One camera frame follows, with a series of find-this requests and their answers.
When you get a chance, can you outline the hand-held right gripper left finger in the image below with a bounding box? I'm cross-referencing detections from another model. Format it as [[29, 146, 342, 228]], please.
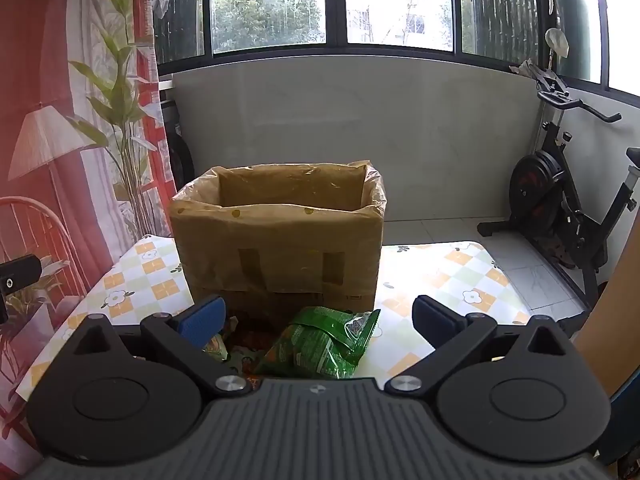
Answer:
[[64, 296, 253, 397]]

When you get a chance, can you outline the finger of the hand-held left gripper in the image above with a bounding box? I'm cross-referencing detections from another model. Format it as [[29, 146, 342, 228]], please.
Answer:
[[0, 254, 42, 302]]

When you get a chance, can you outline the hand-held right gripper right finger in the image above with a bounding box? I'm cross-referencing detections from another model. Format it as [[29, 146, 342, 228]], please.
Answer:
[[385, 296, 576, 397]]

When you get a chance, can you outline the brown cardboard box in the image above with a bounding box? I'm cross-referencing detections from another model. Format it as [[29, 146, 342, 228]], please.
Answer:
[[169, 160, 388, 316]]

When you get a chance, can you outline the green snack bag with barcode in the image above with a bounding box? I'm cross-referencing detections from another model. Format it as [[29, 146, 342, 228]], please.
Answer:
[[252, 306, 382, 380]]

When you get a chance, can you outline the clear plastic box liner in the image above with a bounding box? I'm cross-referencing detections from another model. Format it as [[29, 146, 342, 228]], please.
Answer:
[[170, 160, 388, 291]]

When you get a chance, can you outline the black exercise bike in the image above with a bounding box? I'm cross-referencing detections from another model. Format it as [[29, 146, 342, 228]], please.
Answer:
[[477, 62, 640, 321]]

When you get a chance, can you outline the brown cardboard panel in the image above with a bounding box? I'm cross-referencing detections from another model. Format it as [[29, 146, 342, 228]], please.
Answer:
[[572, 240, 640, 396]]

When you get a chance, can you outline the printed backdrop cloth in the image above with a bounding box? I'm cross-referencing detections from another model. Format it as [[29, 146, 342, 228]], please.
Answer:
[[0, 0, 176, 480]]

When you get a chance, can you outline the beige rag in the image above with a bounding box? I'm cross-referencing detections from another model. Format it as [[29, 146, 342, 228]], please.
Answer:
[[510, 59, 557, 82]]

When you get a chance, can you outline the white hanging bag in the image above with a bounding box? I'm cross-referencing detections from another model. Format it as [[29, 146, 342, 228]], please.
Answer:
[[545, 27, 570, 58]]

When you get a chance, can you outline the black framed window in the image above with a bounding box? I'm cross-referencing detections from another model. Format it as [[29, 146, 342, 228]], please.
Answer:
[[152, 0, 640, 96]]

